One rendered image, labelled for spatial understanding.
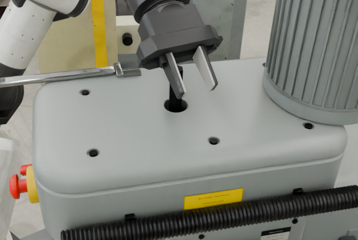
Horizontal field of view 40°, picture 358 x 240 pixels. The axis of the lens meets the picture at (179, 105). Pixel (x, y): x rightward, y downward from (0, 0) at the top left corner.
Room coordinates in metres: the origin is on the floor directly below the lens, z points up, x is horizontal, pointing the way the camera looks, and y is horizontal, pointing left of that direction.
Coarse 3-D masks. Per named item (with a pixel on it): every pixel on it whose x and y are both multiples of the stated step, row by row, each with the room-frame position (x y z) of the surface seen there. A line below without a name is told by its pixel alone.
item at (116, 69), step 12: (132, 60) 0.73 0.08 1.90; (60, 72) 0.69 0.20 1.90; (72, 72) 0.69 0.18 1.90; (84, 72) 0.69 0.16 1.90; (96, 72) 0.69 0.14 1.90; (108, 72) 0.69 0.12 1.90; (120, 72) 0.70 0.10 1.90; (132, 72) 0.70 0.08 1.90; (0, 84) 0.65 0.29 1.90; (12, 84) 0.65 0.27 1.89; (24, 84) 0.66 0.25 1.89
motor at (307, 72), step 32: (288, 0) 0.65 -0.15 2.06; (320, 0) 0.61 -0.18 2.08; (352, 0) 0.59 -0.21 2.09; (288, 32) 0.64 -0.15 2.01; (320, 32) 0.60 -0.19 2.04; (352, 32) 0.59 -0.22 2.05; (288, 64) 0.63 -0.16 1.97; (320, 64) 0.59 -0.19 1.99; (352, 64) 0.59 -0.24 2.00; (288, 96) 0.62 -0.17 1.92; (320, 96) 0.59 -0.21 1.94; (352, 96) 0.59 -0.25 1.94
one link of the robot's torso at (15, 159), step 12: (0, 132) 0.85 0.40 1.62; (0, 144) 0.78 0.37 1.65; (12, 144) 0.79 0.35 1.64; (0, 156) 0.76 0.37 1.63; (12, 156) 0.77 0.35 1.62; (0, 168) 0.74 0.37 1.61; (12, 168) 0.76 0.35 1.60; (0, 180) 0.73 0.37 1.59; (0, 192) 0.72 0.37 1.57; (0, 204) 0.70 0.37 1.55; (12, 204) 0.73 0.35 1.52
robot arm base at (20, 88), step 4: (20, 88) 0.88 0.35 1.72; (20, 92) 0.87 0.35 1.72; (20, 96) 0.87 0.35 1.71; (16, 100) 0.86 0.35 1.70; (20, 100) 0.87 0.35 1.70; (16, 104) 0.86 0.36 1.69; (20, 104) 0.87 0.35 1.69; (12, 108) 0.86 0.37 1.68; (16, 108) 0.87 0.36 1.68; (0, 112) 0.86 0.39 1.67; (4, 112) 0.87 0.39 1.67; (8, 112) 0.86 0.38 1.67; (12, 112) 0.86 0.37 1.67; (0, 116) 0.85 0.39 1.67; (4, 116) 0.85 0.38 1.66; (8, 116) 0.86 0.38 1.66; (0, 120) 0.84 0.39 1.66; (4, 120) 0.85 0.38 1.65; (8, 120) 0.86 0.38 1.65
